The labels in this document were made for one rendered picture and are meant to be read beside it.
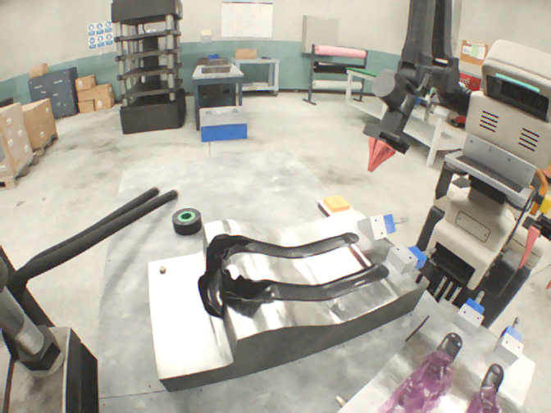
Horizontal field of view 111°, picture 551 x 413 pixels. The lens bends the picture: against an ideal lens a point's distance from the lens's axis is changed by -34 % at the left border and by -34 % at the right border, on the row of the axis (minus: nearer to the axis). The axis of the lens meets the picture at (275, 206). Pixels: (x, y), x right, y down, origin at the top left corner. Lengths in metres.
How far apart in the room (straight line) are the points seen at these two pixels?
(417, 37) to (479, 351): 0.65
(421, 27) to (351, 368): 0.70
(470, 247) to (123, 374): 0.92
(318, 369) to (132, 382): 0.32
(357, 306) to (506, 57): 0.67
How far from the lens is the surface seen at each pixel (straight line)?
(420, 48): 0.69
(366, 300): 0.51
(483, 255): 0.92
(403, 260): 0.56
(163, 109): 4.33
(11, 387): 0.69
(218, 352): 0.45
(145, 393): 0.52
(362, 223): 0.63
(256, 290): 0.45
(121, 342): 0.58
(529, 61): 0.80
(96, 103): 7.05
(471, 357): 0.57
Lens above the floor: 1.26
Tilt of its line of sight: 33 degrees down
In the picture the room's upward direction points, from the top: 3 degrees clockwise
